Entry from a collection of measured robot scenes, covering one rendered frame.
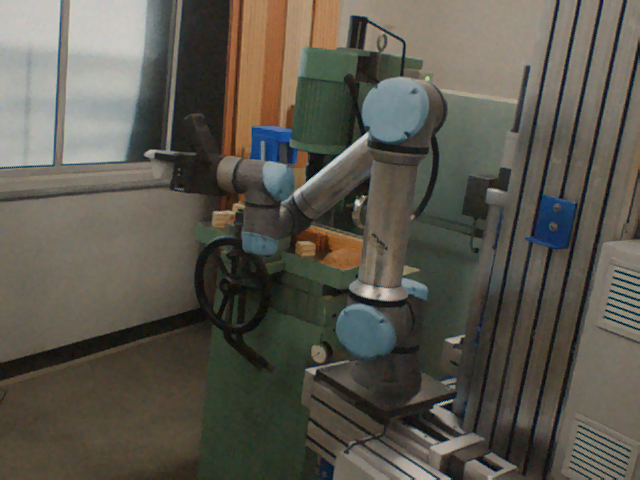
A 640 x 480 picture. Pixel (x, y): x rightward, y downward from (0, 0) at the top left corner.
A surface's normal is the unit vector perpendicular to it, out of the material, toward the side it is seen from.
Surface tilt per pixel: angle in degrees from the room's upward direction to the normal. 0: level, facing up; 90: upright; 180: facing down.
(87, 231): 90
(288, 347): 90
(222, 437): 90
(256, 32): 87
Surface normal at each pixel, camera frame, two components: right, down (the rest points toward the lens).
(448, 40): -0.58, 0.12
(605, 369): -0.77, 0.06
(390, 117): -0.42, 0.03
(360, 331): -0.45, 0.28
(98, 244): 0.81, 0.24
